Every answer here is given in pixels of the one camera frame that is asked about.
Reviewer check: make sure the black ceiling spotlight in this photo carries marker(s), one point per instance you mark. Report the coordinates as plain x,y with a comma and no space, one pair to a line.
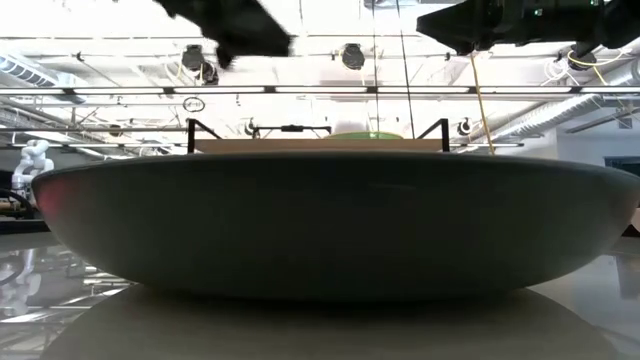
193,57
353,56

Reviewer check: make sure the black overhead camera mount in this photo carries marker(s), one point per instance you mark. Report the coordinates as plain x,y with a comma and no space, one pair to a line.
292,129

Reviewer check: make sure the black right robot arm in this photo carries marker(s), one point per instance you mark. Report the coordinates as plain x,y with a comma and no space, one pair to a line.
622,20

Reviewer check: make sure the green plate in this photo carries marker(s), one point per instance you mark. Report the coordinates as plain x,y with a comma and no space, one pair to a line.
365,135

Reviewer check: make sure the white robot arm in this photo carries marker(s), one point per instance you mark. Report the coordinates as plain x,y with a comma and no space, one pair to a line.
32,160

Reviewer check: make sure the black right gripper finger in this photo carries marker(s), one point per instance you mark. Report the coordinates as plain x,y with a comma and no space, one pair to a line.
450,27

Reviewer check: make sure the black plate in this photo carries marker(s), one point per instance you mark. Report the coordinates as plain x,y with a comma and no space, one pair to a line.
325,225

